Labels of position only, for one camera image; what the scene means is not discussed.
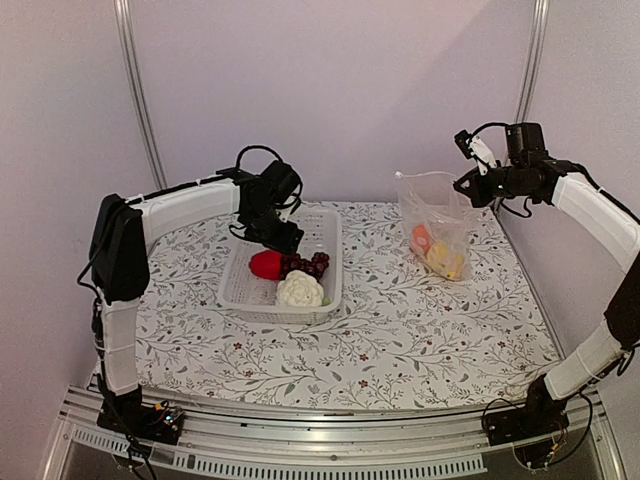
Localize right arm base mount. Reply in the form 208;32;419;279
480;398;569;446

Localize right aluminium frame post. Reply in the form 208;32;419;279
514;0;550;123

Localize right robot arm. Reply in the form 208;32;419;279
453;122;639;436

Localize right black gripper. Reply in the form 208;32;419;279
455;164;535;207

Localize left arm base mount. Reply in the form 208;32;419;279
97;388;184;445

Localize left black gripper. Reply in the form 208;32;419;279
244;204;304;257

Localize front aluminium rail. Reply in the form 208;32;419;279
38;385;629;479

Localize red toy bell pepper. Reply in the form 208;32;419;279
249;250;283;281

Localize dark purple toy grapes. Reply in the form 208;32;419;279
280;252;330;280

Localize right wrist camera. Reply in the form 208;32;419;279
454;130;497;176

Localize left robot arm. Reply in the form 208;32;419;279
83;160;303;434

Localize white plastic basket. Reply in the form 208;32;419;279
218;207;343;325

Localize clear zip top bag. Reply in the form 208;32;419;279
394;171;471;282

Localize floral table mat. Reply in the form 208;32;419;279
136;203;559;410

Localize aluminium frame post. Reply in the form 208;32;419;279
113;0;168;189
514;0;550;123

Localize left aluminium frame post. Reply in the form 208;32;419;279
113;0;168;189

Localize white toy cauliflower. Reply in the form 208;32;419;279
276;270;324;307

